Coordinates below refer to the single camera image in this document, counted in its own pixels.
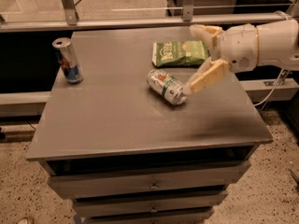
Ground grey drawer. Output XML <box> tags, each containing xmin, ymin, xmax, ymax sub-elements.
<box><xmin>49</xmin><ymin>161</ymin><xmax>250</xmax><ymax>199</ymax></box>
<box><xmin>89</xmin><ymin>208</ymin><xmax>213</xmax><ymax>224</ymax></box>
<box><xmin>74</xmin><ymin>190</ymin><xmax>227</xmax><ymax>217</ymax></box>

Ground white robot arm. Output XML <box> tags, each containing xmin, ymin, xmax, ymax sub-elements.
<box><xmin>183</xmin><ymin>20</ymin><xmax>299</xmax><ymax>95</ymax></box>

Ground green 7up soda can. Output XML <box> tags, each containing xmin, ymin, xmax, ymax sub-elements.
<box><xmin>147</xmin><ymin>69</ymin><xmax>187</xmax><ymax>105</ymax></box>

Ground blue silver energy drink can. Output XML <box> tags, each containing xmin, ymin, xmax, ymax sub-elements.
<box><xmin>52</xmin><ymin>37</ymin><xmax>83</xmax><ymax>84</ymax></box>

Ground white cable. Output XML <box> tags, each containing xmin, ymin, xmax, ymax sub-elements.
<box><xmin>252</xmin><ymin>68</ymin><xmax>289</xmax><ymax>107</ymax></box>

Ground bottom grey drawer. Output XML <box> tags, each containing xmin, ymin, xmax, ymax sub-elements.
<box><xmin>89</xmin><ymin>208</ymin><xmax>213</xmax><ymax>224</ymax></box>

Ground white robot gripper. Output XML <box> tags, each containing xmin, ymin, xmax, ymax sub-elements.
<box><xmin>183</xmin><ymin>24</ymin><xmax>258</xmax><ymax>95</ymax></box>

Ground green chip bag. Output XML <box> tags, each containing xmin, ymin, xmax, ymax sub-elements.
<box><xmin>152</xmin><ymin>40</ymin><xmax>209</xmax><ymax>68</ymax></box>

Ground metal railing frame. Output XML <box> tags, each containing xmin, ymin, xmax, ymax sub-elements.
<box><xmin>0</xmin><ymin>0</ymin><xmax>298</xmax><ymax>33</ymax></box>

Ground middle grey drawer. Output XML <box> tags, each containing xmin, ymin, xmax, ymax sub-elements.
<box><xmin>74</xmin><ymin>190</ymin><xmax>227</xmax><ymax>217</ymax></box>

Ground top grey drawer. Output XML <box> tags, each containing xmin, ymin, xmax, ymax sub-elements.
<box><xmin>49</xmin><ymin>161</ymin><xmax>250</xmax><ymax>199</ymax></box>

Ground grey drawer cabinet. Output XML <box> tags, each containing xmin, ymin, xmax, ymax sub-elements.
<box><xmin>26</xmin><ymin>25</ymin><xmax>275</xmax><ymax>224</ymax></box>

